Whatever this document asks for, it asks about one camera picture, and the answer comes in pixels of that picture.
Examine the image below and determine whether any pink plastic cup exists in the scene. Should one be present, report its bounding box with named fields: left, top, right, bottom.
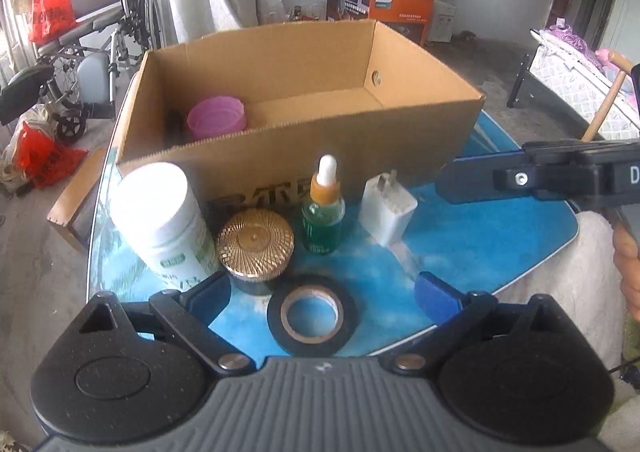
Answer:
left=186, top=96, right=247, bottom=140

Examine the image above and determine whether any green dropper bottle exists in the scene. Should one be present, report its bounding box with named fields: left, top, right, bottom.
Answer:
left=302, top=154, right=346, bottom=255

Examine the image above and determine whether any brown cardboard box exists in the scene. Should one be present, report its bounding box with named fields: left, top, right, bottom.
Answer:
left=116, top=20, right=485, bottom=209

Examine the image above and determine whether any black tape roll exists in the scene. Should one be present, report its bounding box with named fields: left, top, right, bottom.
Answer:
left=267, top=275, right=359, bottom=358

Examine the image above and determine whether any white pill bottle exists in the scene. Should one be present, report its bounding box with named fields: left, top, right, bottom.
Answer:
left=110, top=162, right=220, bottom=291

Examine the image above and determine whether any wheelchair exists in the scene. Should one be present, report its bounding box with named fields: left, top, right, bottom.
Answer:
left=1, top=0, right=164, bottom=143

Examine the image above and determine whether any red plastic bag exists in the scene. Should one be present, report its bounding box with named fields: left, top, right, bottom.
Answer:
left=28, top=0, right=76, bottom=46

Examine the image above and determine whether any white power adapter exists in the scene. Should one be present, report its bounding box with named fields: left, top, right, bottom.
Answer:
left=358, top=171, right=418, bottom=247

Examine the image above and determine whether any red bag on floor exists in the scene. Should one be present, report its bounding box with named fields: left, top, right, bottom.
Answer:
left=15, top=124, right=88, bottom=189

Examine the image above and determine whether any person right hand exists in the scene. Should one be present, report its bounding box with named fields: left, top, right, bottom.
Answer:
left=613, top=224, right=640, bottom=321

